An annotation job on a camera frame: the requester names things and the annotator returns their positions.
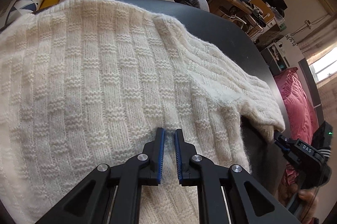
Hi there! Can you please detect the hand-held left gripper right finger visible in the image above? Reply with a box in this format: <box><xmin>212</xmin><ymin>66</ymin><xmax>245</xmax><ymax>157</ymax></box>
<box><xmin>174</xmin><ymin>129</ymin><xmax>302</xmax><ymax>224</ymax></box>

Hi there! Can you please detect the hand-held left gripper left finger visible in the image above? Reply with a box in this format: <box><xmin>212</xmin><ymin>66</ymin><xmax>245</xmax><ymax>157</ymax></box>
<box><xmin>34</xmin><ymin>127</ymin><xmax>166</xmax><ymax>224</ymax></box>

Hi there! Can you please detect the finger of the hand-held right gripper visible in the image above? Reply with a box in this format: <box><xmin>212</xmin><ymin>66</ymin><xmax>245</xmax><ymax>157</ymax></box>
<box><xmin>273</xmin><ymin>131</ymin><xmax>290</xmax><ymax>153</ymax></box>

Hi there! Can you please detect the cream knitted sweater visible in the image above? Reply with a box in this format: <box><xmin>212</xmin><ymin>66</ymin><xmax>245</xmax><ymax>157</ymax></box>
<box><xmin>0</xmin><ymin>0</ymin><xmax>286</xmax><ymax>224</ymax></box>

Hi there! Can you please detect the person's right hand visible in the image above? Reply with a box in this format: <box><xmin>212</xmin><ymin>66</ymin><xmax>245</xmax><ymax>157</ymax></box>
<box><xmin>297</xmin><ymin>186</ymin><xmax>318</xmax><ymax>211</ymax></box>

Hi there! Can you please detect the pink ruffled blanket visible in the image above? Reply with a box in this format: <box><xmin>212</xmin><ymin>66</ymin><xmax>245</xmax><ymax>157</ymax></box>
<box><xmin>273</xmin><ymin>68</ymin><xmax>320</xmax><ymax>144</ymax></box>

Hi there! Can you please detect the dark bed headboard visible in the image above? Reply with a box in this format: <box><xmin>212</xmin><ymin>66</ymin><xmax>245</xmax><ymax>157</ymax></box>
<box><xmin>297</xmin><ymin>58</ymin><xmax>323</xmax><ymax>109</ymax></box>

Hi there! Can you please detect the patterned beige curtain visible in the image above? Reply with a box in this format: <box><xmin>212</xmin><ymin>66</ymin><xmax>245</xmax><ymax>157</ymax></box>
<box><xmin>316</xmin><ymin>79</ymin><xmax>337</xmax><ymax>109</ymax></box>
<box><xmin>296</xmin><ymin>26</ymin><xmax>337</xmax><ymax>56</ymax></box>

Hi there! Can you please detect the small window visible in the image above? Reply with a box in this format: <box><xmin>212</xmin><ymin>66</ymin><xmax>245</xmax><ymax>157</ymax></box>
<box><xmin>309</xmin><ymin>54</ymin><xmax>337</xmax><ymax>82</ymax></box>

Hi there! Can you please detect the leaf print white cabinet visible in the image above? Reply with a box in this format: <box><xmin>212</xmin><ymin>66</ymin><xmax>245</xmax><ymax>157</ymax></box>
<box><xmin>259</xmin><ymin>34</ymin><xmax>306</xmax><ymax>74</ymax></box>

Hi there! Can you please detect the white cabinet wooden top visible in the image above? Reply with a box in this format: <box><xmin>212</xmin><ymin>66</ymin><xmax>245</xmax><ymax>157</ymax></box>
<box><xmin>253</xmin><ymin>0</ymin><xmax>286</xmax><ymax>35</ymax></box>

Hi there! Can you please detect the geometric print pillow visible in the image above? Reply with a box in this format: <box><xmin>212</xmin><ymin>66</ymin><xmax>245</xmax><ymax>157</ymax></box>
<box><xmin>0</xmin><ymin>0</ymin><xmax>50</xmax><ymax>30</ymax></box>

